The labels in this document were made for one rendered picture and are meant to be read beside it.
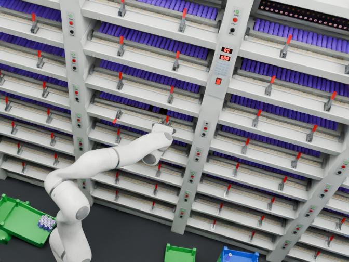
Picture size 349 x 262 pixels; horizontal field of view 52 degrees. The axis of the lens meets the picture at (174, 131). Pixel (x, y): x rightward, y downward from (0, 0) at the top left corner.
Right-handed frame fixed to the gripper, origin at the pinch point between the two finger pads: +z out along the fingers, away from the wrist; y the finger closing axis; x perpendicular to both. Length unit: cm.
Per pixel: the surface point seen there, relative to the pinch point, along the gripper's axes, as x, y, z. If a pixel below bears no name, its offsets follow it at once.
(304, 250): -81, 107, 19
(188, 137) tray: -6.7, 13.1, 2.5
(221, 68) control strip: 40.6, 19.8, -7.8
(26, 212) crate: -99, -82, -5
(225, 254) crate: -64, 51, -18
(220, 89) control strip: 30.0, 22.1, -5.9
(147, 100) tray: 11.1, -11.3, -1.7
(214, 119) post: 11.1, 23.3, -2.1
